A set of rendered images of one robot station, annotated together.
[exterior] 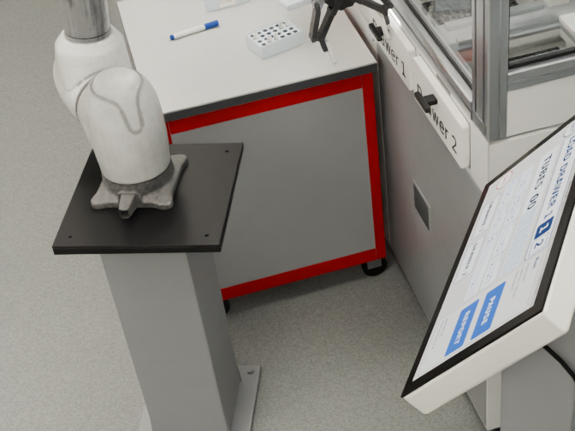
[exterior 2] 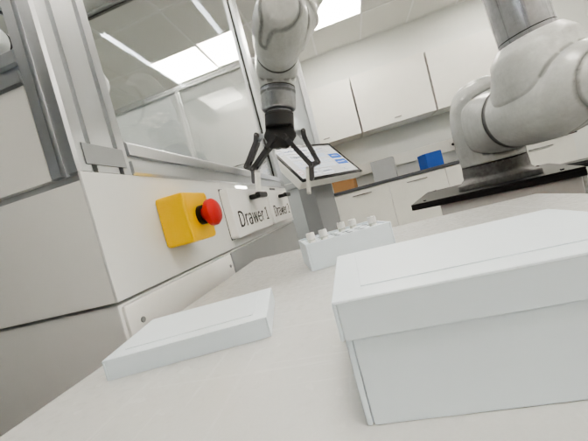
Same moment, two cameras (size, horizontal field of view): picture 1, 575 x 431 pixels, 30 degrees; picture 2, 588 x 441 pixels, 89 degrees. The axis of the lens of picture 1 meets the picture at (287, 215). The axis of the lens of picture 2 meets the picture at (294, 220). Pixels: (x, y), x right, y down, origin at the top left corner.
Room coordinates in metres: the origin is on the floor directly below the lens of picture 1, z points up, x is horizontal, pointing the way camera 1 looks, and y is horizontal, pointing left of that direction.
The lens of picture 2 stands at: (2.87, 0.06, 0.85)
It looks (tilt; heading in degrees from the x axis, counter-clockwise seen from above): 2 degrees down; 201
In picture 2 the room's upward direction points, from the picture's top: 15 degrees counter-clockwise
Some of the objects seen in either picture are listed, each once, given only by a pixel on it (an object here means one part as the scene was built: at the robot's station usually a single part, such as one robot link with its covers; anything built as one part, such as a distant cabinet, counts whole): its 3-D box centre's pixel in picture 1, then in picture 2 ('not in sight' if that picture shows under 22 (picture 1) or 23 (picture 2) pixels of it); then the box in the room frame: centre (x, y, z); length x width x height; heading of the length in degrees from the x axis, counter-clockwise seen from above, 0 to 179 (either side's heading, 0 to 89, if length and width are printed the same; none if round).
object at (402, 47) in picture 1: (391, 40); (250, 210); (2.19, -0.30, 0.87); 0.29 x 0.02 x 0.11; 9
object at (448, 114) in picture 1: (440, 109); (278, 206); (1.88, -0.36, 0.87); 0.29 x 0.02 x 0.11; 9
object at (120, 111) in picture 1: (124, 119); (486, 121); (1.91, 0.31, 0.95); 0.18 x 0.16 x 0.22; 22
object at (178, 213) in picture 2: not in sight; (189, 218); (2.51, -0.23, 0.88); 0.07 x 0.05 x 0.07; 9
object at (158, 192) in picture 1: (136, 179); (494, 170); (1.88, 0.31, 0.81); 0.22 x 0.18 x 0.06; 167
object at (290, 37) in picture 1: (274, 38); (343, 243); (2.43, -0.03, 0.78); 0.12 x 0.08 x 0.04; 116
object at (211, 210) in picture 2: not in sight; (209, 213); (2.50, -0.20, 0.88); 0.04 x 0.03 x 0.04; 9
